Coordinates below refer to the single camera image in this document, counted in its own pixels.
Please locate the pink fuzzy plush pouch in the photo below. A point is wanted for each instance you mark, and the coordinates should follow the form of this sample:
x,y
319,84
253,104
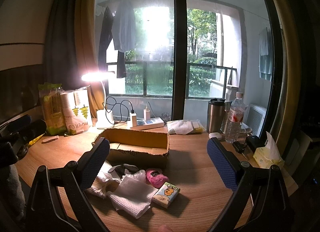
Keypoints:
x,y
156,177

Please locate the hanging grey shirt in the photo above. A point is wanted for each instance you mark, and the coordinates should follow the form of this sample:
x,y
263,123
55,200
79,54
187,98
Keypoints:
x,y
124,27

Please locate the white charger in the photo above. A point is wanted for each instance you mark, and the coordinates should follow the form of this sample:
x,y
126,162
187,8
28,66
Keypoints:
x,y
147,114
133,119

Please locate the brown cardboard box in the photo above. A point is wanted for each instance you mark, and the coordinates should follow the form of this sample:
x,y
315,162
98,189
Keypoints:
x,y
140,148

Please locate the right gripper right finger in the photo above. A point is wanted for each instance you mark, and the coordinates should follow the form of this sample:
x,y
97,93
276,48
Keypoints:
x,y
259,198

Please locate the clear water bottle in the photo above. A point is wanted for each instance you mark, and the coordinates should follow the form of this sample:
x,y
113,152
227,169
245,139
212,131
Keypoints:
x,y
235,118

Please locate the steel thermos mug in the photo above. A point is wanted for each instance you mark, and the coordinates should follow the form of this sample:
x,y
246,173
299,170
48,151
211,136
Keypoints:
x,y
215,113

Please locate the white earbuds case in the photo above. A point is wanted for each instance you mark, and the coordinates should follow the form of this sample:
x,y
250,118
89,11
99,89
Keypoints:
x,y
215,135

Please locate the white charger right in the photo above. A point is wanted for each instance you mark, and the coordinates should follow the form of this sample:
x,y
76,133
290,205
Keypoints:
x,y
147,114

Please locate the white waffle cloth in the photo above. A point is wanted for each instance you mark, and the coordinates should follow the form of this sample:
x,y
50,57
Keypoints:
x,y
132,196

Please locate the hanging teal towel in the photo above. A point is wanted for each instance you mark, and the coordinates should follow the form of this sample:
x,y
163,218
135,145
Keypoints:
x,y
265,54

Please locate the white frilly cloth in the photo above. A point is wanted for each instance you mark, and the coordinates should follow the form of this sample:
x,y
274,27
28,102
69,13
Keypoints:
x,y
104,181

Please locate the hanging black trousers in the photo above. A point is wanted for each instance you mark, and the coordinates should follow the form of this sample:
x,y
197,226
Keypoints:
x,y
104,42

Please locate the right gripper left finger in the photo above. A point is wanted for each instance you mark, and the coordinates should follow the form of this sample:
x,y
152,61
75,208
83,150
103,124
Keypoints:
x,y
57,201

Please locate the white charger left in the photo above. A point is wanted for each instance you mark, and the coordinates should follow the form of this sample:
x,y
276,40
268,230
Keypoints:
x,y
133,119

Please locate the cartoon tissue pack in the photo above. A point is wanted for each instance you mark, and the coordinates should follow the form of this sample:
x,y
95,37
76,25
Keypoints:
x,y
166,195

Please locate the white desk lamp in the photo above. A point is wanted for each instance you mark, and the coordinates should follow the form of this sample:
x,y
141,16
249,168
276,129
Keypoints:
x,y
97,96

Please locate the white cloth package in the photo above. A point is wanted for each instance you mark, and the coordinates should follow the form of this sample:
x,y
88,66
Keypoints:
x,y
184,127

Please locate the yellow tissue pack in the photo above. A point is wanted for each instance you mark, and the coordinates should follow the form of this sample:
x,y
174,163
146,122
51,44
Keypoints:
x,y
268,155

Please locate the grey sock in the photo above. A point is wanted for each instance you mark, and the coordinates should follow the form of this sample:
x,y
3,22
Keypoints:
x,y
122,169

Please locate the paper cup pack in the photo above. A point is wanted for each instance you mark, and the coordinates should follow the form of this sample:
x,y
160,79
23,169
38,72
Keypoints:
x,y
76,110

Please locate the white power strip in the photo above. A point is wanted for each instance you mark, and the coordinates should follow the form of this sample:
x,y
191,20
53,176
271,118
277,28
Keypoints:
x,y
143,125

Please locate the green yellow snack bag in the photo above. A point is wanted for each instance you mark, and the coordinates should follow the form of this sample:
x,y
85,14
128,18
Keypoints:
x,y
50,101

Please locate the black car key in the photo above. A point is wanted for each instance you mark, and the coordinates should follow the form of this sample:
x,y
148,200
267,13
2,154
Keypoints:
x,y
240,148

